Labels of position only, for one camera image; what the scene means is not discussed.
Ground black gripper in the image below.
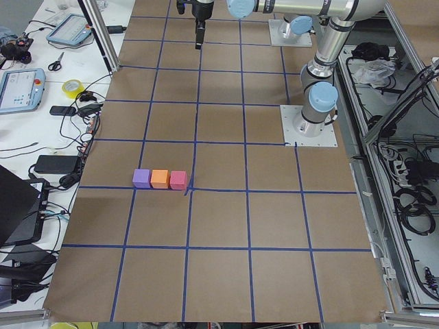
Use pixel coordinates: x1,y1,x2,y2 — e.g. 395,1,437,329
176,0,214,50

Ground orange foam block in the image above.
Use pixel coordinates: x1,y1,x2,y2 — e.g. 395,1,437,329
150,169,170,189

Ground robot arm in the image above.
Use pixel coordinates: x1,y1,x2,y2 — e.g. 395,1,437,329
176,0,385,50
293,16,355,138

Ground blue teach pendant far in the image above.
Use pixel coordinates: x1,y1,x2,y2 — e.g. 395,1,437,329
46,14,91,48

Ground blue teach pendant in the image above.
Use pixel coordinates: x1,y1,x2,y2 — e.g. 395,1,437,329
1,68,46,114
46,14,91,48

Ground yellow tape roll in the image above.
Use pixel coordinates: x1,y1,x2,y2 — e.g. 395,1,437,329
62,79,85,99

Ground black scissors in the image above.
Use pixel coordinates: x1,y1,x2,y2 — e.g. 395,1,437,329
47,52,64,72

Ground red foam block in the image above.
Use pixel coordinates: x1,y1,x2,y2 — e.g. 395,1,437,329
169,171,188,191

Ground purple foam block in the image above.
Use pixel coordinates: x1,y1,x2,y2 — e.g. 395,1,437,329
132,169,152,188

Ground blue teach pendant near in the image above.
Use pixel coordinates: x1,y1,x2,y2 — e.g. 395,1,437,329
1,68,46,114

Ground black power adapter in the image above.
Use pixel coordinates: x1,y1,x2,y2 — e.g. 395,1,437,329
34,155,80,174

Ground black laptop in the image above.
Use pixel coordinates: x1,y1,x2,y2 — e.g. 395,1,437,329
1,167,49,247

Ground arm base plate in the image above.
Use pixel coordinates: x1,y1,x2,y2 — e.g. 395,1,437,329
268,16,312,47
280,105,337,147

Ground aluminium frame post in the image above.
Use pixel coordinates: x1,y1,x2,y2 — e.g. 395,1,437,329
78,0,120,73

